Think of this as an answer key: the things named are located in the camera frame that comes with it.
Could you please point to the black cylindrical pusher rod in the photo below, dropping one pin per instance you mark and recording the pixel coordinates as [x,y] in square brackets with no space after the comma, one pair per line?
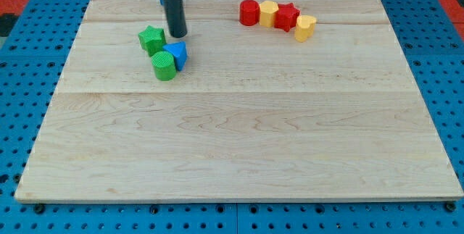
[176,20]

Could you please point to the blue triangle block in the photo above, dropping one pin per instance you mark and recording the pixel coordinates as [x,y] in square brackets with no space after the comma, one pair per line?
[179,52]

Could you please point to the green star block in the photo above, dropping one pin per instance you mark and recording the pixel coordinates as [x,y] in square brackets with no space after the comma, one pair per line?
[152,40]

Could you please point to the green cylinder block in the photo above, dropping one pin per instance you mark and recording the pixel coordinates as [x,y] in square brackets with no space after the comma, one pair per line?
[164,65]

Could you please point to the red cylinder block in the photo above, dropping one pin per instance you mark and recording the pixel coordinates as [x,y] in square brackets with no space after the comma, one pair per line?
[249,12]

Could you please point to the yellow hexagon block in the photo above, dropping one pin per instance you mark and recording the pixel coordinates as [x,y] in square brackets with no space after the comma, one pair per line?
[268,10]

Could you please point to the red star block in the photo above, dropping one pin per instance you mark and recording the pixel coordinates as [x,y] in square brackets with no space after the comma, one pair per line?
[286,16]

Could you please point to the yellow heart block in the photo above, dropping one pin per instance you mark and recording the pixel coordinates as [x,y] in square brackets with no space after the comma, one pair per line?
[305,26]

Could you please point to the light wooden board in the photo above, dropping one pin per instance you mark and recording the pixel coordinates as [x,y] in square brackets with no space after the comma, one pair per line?
[255,115]

